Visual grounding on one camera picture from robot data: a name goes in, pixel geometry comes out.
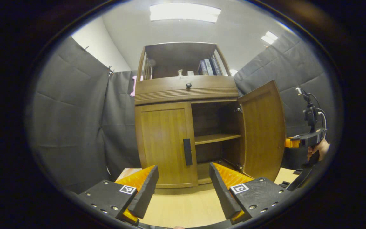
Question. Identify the wooden double-door shoe cabinet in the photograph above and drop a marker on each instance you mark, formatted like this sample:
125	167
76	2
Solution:
214	138

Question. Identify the small ceiling light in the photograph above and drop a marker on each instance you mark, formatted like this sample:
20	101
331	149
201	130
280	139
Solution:
269	37

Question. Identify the large ceiling light panel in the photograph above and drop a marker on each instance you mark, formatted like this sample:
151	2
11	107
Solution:
184	12

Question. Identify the light grey book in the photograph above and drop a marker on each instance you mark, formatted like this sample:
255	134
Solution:
209	67

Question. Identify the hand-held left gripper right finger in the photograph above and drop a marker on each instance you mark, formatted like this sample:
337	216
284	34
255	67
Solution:
222	197

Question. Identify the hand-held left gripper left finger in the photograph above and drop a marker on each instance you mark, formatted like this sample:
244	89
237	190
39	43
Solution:
145	197

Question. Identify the black backdrop cloth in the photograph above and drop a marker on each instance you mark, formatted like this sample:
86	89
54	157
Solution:
68	127

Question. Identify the small pump bottle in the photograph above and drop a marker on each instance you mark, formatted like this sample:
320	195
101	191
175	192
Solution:
180	73

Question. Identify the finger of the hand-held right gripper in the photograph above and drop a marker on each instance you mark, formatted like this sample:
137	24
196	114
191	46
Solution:
292	143

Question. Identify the blue-grey book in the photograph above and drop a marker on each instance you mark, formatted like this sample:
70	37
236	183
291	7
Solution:
201	68

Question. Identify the wooden shoe cabinet door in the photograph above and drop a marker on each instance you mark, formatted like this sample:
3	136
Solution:
262	133
160	143

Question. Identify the wooden drawer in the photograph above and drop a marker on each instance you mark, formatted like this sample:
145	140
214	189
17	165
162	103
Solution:
208	83

